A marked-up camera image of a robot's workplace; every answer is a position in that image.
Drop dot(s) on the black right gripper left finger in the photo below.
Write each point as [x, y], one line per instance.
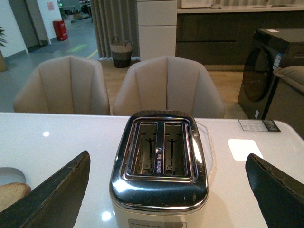
[56, 202]

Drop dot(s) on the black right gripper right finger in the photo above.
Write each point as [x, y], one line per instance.
[280, 197]

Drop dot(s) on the toasted bread slice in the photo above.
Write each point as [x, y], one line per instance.
[11, 193]

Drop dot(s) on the white round plate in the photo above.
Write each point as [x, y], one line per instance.
[11, 175]

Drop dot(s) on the black white label card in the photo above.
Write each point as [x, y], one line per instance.
[259, 125]

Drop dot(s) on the clear toaster lid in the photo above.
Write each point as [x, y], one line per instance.
[209, 155]

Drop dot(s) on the chrome cream two-slot toaster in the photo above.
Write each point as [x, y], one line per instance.
[159, 177]

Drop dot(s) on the beige chair left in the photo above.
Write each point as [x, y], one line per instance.
[64, 85]

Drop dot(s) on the beige chair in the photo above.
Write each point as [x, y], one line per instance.
[64, 85]
[169, 83]

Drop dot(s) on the grey cushioned seat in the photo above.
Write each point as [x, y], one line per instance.
[287, 104]

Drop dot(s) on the dark front-load washing machine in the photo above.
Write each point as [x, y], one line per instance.
[270, 49]

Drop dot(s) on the beige chair right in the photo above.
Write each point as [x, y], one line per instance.
[169, 83]

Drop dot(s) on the woven laundry basket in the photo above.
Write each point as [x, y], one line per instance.
[121, 52]

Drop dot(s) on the dark kitchen counter cabinet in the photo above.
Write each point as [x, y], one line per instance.
[225, 38]

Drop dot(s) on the red bin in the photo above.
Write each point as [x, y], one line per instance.
[60, 30]

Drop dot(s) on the grey pleated curtain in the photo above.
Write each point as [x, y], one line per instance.
[115, 18]

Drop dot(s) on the white tall cabinet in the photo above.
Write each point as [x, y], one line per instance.
[157, 24]

